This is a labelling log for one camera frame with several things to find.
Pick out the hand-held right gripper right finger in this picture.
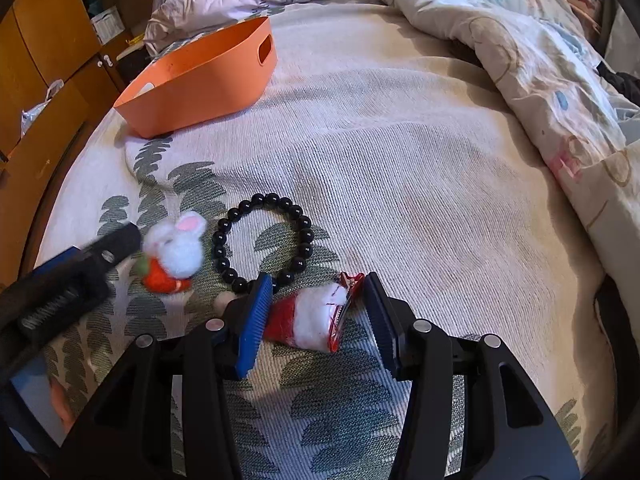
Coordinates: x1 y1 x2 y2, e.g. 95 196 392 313
362 272 581 480

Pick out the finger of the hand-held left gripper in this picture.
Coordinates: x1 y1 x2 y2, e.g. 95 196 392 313
22 221 142 307

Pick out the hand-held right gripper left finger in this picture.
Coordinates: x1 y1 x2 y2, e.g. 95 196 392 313
47 274 275 480

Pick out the red santa hat hair clip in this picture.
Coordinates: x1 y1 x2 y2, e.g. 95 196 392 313
214 272 366 355

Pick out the white bunny plush hair clip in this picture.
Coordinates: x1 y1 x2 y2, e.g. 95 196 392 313
134 211 207 295

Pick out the black bead bracelet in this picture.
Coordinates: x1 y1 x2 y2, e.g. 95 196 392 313
211 192 316 295

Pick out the orange plastic basket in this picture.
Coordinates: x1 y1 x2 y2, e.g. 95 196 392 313
113 16 279 139

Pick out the crumpled plastic bag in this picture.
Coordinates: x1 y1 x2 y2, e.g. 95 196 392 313
20 80 66 136

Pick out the wooden wardrobe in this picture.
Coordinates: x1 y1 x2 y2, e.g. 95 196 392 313
0 0 131 281

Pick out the white paper box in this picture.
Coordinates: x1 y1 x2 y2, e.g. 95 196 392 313
90 6 123 46

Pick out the floral print quilt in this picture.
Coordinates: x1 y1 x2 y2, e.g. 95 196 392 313
357 0 640 281

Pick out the black garment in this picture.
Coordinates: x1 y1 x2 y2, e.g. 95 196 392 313
597 60 640 111

